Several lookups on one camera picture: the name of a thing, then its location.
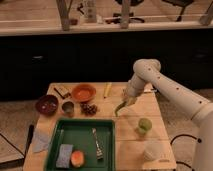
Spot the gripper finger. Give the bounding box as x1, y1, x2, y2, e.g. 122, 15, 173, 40
126, 101, 135, 106

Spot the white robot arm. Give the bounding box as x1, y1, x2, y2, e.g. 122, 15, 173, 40
123, 59, 213, 171

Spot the green plastic cup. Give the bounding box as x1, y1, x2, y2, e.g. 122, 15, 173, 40
138, 118, 152, 135

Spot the bunch of dark grapes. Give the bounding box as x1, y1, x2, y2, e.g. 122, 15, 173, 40
80, 103, 98, 115

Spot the orange bowl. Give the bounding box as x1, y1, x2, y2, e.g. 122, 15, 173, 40
71, 84, 96, 103

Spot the white plastic container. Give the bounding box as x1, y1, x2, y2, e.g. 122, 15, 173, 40
144, 141, 163, 161

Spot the metal fork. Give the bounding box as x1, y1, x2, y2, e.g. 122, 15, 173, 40
92, 128, 103, 160

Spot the green plastic tray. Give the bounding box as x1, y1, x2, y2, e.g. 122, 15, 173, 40
44, 119, 116, 171

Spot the small metal cup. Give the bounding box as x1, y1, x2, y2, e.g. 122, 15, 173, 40
62, 101, 74, 116

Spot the brown chocolate bar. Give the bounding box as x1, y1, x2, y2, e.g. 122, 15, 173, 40
54, 87, 70, 99

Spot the orange peach fruit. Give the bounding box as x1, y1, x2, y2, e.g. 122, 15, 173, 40
70, 150, 85, 168

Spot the dark red bowl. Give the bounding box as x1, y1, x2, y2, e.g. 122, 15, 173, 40
35, 95, 59, 116

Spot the blue sponge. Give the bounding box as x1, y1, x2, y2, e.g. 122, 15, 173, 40
56, 144, 73, 168

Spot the light blue cloth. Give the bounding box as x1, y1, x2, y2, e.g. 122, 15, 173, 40
32, 129, 50, 153

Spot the black cable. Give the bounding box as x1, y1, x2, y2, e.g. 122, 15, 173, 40
170, 133, 201, 171

